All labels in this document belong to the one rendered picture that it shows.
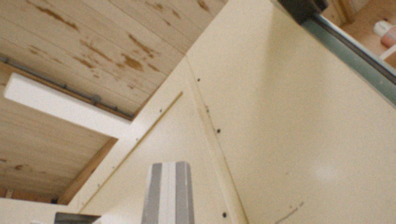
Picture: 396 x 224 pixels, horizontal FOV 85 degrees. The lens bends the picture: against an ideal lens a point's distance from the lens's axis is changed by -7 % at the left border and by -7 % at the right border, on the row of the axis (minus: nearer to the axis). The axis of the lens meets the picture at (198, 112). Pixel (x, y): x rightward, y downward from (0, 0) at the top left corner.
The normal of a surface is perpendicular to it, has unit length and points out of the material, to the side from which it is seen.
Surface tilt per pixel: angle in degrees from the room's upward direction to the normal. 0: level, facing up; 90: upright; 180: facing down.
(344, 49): 90
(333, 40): 90
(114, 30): 180
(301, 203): 90
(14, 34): 179
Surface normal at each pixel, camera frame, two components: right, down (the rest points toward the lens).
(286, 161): -0.75, -0.32
